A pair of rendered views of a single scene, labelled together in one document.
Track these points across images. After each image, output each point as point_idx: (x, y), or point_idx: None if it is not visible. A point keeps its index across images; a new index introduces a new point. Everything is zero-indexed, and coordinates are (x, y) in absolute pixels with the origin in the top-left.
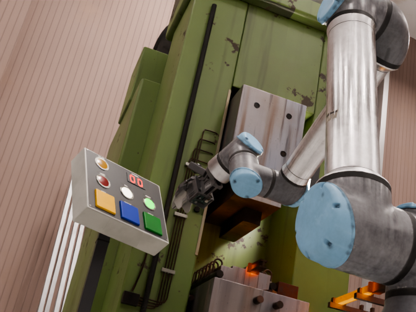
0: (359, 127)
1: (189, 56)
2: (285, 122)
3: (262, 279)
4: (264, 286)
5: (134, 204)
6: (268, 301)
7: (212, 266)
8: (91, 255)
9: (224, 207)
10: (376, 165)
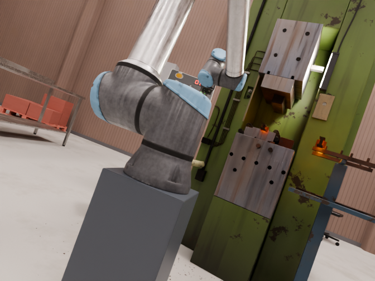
0: (144, 31)
1: (254, 8)
2: (303, 38)
3: (269, 135)
4: (270, 139)
5: None
6: (266, 147)
7: (272, 127)
8: None
9: (265, 94)
10: (144, 56)
